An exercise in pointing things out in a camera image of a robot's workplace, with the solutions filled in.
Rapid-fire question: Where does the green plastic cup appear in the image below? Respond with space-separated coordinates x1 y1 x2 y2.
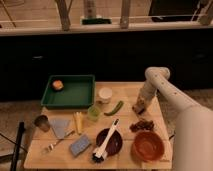
87 106 101 121

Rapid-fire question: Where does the wooden felt board eraser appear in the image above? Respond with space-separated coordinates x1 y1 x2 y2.
132 105 145 115

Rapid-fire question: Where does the orange plastic bowl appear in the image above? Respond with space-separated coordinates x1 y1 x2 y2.
131 131 165 162

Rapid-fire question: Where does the silver metal fork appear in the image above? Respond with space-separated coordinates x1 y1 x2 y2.
41 130 75 154

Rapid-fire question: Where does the dark brown plate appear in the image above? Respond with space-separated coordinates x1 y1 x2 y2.
96 128 123 156

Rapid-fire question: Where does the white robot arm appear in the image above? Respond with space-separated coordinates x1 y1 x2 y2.
133 67 213 171

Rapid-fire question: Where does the green block on shelf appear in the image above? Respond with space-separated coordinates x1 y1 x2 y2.
82 18 111 25

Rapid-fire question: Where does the blue sponge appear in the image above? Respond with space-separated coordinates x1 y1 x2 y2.
70 135 91 157

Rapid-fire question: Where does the green plastic tray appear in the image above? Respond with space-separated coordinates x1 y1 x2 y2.
41 75 95 109

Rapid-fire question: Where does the white paper cup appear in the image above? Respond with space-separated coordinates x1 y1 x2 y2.
98 87 112 104

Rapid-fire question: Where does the grey folded cloth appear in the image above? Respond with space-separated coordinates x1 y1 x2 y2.
50 119 70 139

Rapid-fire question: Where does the black pole stand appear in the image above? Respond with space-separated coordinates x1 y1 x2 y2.
10 122 25 171

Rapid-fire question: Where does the grey metal cup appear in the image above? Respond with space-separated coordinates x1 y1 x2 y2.
34 115 50 132

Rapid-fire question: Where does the black monitor on shelf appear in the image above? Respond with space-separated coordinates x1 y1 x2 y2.
149 0 199 22

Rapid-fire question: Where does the white dish brush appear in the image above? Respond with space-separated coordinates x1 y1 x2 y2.
92 119 119 163

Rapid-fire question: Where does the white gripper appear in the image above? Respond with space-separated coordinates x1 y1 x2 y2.
136 96 151 108

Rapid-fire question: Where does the orange fruit toy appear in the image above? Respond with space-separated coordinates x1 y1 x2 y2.
52 80 63 91

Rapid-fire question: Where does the green chili pepper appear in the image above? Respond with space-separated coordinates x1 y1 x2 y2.
104 101 124 116

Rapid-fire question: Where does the dark grape bunch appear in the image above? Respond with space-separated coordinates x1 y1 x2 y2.
130 120 154 132

